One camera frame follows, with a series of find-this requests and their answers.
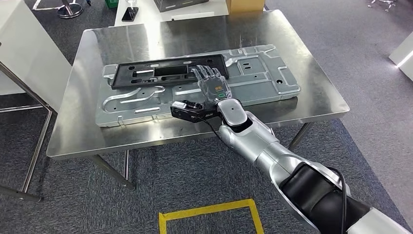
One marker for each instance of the yellow floor tape square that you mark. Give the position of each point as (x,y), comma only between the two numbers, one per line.
(206,210)

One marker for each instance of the stamped sheet metal panel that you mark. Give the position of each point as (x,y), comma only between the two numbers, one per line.
(258,80)

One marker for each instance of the white panel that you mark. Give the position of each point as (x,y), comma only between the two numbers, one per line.
(25,42)

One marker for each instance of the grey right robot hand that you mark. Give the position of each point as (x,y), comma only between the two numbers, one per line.
(214,87)

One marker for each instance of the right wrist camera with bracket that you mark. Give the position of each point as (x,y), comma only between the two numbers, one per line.
(187,111)

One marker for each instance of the dark grey box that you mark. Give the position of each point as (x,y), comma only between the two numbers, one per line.
(177,5)

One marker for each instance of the white table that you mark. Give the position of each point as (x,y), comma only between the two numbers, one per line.
(145,14)

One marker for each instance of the long black plastic part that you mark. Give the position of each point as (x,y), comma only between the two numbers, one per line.
(129,77)

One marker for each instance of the brown cardboard box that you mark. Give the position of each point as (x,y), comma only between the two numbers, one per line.
(245,5)

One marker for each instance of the black smartphone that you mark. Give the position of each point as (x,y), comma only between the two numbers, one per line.
(129,14)

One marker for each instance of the grey metal frame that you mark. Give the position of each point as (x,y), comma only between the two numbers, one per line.
(38,142)

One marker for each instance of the white display cabinet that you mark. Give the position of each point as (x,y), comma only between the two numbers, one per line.
(403,58)

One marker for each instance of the green plastic crate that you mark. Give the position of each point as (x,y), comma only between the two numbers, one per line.
(111,3)

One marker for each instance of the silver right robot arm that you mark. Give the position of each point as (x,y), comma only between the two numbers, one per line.
(258,142)

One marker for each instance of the white floor tape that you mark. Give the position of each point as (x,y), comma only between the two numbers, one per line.
(48,8)

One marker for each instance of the chrome stanchion post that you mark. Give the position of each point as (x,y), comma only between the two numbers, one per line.
(69,11)

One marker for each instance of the stainless steel workbench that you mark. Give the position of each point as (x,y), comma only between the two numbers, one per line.
(193,32)

